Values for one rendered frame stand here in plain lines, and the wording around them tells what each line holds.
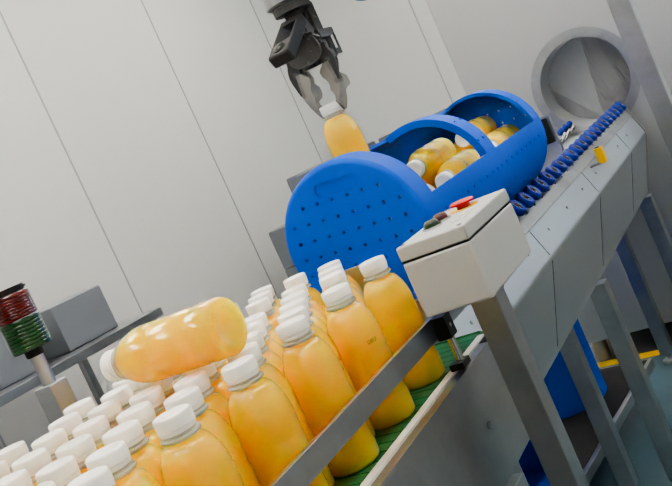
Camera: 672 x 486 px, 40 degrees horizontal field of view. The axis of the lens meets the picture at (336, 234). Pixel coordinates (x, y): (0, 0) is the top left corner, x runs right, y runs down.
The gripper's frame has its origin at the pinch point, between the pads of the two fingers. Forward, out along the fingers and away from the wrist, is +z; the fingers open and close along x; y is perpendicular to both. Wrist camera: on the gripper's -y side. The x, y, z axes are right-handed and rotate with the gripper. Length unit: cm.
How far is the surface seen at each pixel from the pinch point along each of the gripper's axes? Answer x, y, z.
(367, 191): -5.7, -11.1, 16.0
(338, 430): -21, -70, 35
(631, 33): -33, 131, 13
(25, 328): 34, -56, 12
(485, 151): -13.6, 29.4, 20.5
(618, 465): 7, 86, 121
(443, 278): -28, -46, 27
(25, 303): 33, -54, 9
